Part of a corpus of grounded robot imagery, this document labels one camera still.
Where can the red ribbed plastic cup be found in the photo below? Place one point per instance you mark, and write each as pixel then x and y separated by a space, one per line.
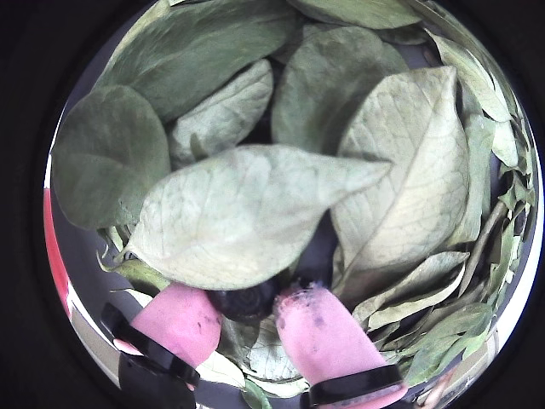
pixel 57 264

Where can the dark blueberry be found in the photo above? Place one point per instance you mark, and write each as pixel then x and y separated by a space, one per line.
pixel 244 302

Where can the pale green leaf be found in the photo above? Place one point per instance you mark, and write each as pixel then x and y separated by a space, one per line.
pixel 234 213

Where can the dark grey round bowl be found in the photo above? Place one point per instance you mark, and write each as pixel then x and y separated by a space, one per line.
pixel 89 272

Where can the pink padded gripper finger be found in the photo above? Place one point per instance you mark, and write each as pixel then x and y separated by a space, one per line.
pixel 179 324
pixel 323 341

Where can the heap of green leaves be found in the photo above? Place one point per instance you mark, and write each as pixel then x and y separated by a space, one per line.
pixel 332 85

